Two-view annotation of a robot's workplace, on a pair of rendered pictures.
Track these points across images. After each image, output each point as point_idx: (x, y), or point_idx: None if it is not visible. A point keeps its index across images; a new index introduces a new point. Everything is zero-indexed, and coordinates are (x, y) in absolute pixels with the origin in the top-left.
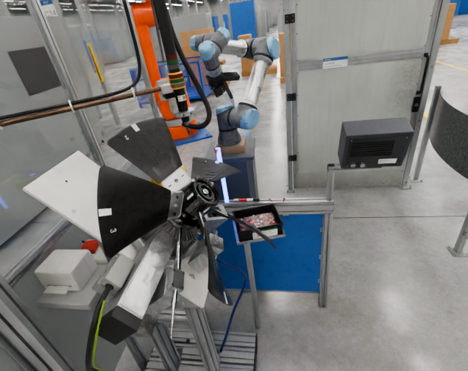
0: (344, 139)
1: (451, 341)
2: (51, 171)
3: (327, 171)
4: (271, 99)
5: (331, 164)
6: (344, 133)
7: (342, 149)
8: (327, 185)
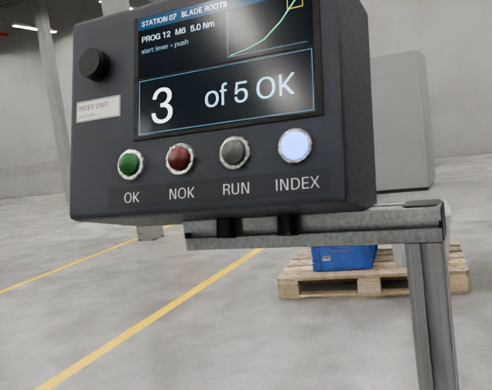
0: (363, 39)
1: None
2: None
3: (445, 239)
4: None
5: (418, 203)
6: (361, 7)
7: (367, 98)
8: (452, 326)
